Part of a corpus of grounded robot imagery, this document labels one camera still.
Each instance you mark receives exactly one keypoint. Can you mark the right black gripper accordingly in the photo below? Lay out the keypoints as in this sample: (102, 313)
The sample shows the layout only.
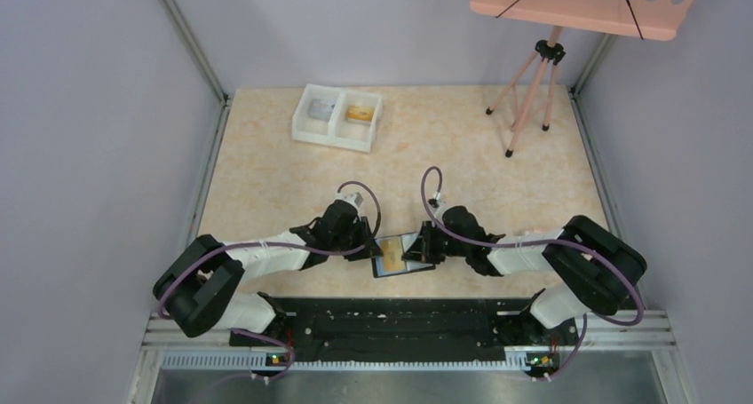
(428, 241)

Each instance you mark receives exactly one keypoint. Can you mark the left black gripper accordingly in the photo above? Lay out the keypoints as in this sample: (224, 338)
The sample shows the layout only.
(360, 236)

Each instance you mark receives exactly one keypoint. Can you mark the orange credit card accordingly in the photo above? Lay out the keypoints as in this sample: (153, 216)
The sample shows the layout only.
(392, 250)

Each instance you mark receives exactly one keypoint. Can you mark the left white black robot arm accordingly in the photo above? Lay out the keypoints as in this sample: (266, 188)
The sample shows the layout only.
(200, 290)

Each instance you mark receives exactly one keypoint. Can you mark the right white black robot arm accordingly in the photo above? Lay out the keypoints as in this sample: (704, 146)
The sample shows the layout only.
(597, 270)

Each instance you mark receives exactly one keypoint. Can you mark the orange card in tray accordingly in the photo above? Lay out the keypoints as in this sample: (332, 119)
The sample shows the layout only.
(359, 114)

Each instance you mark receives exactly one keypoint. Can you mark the silver card in tray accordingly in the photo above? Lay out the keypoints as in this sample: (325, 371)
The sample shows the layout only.
(321, 109)

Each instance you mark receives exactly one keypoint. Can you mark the white two-compartment tray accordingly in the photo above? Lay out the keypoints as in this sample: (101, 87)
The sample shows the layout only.
(337, 132)

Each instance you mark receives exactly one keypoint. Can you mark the pink tripod stand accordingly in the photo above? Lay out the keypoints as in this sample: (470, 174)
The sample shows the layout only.
(548, 53)

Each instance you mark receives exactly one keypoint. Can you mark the pink perforated board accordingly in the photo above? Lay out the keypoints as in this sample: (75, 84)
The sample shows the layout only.
(657, 20)

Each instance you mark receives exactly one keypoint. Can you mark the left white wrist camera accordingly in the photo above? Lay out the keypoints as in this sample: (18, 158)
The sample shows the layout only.
(353, 199)

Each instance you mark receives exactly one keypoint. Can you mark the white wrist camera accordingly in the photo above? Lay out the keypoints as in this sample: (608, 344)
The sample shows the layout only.
(353, 199)
(436, 202)

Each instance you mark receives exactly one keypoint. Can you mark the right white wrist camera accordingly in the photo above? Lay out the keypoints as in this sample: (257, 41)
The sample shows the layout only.
(436, 202)

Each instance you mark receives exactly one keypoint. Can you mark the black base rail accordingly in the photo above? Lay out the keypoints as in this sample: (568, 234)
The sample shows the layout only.
(396, 330)

